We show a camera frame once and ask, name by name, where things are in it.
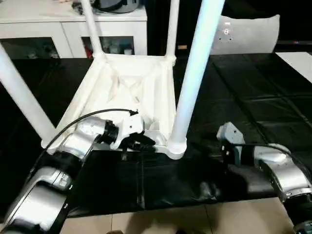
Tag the white plastic table top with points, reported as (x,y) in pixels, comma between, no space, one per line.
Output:
(136,80)

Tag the white plastic table leg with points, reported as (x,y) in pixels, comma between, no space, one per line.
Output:
(171,29)
(22,90)
(92,29)
(195,73)

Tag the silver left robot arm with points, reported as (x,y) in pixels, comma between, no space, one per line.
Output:
(80,141)

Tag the brown rounded robot part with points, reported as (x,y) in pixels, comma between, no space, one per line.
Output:
(114,232)

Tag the red bottle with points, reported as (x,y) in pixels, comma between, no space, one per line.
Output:
(87,51)

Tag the white flat board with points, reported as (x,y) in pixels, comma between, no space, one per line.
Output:
(299,63)

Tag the black cabinet gold label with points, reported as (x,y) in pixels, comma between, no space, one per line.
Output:
(187,24)

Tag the dark helmet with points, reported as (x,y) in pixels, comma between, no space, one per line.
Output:
(117,6)

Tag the white cabinet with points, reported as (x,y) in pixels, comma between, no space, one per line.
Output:
(48,26)

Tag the black bundle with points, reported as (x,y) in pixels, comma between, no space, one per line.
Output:
(77,5)

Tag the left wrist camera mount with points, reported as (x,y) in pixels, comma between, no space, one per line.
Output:
(131,125)

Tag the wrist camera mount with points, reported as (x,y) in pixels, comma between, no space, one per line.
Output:
(230,132)
(131,125)

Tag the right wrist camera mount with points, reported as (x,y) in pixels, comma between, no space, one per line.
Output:
(230,132)

